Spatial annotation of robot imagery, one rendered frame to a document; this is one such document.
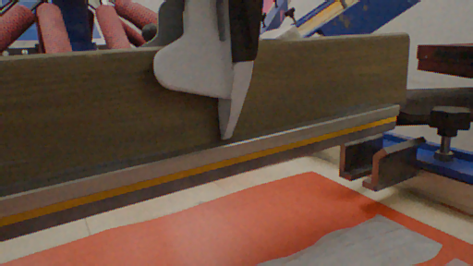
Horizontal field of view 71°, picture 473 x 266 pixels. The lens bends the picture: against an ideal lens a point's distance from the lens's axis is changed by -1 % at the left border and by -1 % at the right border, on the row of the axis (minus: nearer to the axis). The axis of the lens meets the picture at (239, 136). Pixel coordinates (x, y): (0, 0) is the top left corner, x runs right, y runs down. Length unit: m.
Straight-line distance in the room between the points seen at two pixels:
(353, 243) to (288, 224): 0.07
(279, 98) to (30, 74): 0.16
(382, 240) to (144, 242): 0.22
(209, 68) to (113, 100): 0.06
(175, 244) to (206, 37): 0.21
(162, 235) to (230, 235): 0.07
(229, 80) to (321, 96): 0.10
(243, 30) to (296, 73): 0.07
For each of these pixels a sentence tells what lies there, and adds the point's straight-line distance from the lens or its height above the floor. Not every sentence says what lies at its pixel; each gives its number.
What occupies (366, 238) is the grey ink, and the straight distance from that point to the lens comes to 0.34.
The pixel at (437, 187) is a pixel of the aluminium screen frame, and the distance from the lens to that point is 0.44.
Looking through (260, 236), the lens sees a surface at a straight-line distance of 0.34.
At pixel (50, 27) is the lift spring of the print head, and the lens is 0.84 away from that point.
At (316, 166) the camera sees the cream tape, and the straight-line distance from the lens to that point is 0.51.
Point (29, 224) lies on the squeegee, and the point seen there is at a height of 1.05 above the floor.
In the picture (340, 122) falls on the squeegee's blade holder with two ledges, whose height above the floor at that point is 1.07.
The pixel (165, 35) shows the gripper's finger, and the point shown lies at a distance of 0.25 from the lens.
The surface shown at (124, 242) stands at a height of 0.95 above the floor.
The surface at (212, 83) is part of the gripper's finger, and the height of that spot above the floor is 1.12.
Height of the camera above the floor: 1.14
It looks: 16 degrees down
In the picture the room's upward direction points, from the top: 2 degrees counter-clockwise
